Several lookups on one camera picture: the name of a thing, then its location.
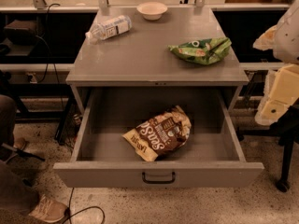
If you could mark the white bowl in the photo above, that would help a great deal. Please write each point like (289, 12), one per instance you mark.
(152, 11)

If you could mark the brown chip bag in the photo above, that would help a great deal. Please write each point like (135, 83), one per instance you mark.
(160, 135)

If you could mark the grey metal cabinet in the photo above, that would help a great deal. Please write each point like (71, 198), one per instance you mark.
(141, 56)

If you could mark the black drawer handle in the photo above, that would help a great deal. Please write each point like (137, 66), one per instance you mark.
(158, 179)

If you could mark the person's leg in trousers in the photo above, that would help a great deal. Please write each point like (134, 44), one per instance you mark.
(15, 196)

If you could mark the tan sneaker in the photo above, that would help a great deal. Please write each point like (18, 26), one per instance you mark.
(49, 210)

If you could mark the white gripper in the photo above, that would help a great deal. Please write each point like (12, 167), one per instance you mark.
(287, 36)

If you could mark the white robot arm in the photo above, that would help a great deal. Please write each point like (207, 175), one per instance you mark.
(286, 47)

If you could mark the clear plastic water bottle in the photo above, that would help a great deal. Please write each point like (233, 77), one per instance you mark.
(106, 29)

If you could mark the open grey drawer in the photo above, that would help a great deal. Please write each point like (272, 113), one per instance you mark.
(212, 156)

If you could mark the green chip bag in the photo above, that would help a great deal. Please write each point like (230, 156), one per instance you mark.
(204, 52)

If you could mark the dark box on shelf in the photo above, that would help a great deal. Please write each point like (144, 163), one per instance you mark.
(22, 32)

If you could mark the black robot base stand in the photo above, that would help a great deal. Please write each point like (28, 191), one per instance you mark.
(287, 130)

